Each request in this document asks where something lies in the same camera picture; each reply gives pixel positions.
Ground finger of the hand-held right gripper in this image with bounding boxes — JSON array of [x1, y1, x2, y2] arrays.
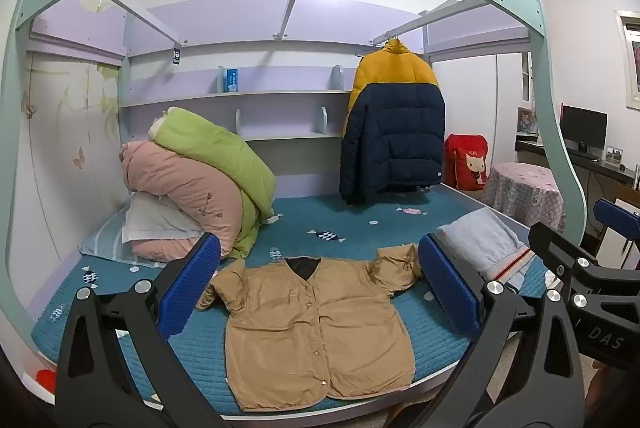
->
[[528, 221, 640, 304], [593, 198, 640, 236]]

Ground white pillow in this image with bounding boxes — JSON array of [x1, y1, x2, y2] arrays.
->
[[121, 193, 201, 245]]

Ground yellow and navy puffer jacket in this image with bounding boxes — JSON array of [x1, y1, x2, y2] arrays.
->
[[339, 39, 446, 205]]

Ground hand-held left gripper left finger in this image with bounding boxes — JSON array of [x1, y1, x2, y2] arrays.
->
[[55, 233, 222, 428]]

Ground black computer monitor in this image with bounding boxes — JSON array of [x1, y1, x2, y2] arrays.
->
[[559, 104, 609, 160]]

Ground round table with printed cloth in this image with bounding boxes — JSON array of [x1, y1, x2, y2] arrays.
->
[[481, 161, 567, 234]]

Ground red object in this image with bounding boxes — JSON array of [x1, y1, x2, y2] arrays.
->
[[35, 368, 59, 395]]

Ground purple wall shelf unit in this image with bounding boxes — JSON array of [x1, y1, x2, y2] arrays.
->
[[117, 63, 361, 199]]

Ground tan jacket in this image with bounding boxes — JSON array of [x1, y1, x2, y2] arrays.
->
[[196, 243, 423, 412]]

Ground framed wall picture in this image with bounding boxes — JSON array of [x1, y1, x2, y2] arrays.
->
[[614, 10, 640, 110]]

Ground striped blue pillow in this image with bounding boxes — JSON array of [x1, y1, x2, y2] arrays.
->
[[79, 203, 168, 269]]

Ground folded grey pants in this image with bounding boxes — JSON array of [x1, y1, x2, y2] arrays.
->
[[434, 207, 533, 289]]

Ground small cartoon picture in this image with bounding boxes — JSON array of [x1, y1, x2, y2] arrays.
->
[[517, 107, 539, 137]]

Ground red cartoon bag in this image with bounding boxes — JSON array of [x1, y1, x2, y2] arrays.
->
[[443, 133, 489, 191]]

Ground pink quilt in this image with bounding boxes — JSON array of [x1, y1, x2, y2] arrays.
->
[[120, 141, 246, 265]]

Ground green quilt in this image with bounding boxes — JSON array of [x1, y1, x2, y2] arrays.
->
[[150, 107, 277, 259]]

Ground teal quilted bed mat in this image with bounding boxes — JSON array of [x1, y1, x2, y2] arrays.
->
[[30, 183, 551, 419]]

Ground dark desk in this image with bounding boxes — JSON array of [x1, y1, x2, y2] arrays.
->
[[515, 138, 640, 209]]

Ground clothes hanger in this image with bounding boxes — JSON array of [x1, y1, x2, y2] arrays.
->
[[355, 36, 407, 59]]

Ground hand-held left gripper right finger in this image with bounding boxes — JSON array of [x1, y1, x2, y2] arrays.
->
[[385, 233, 586, 428]]

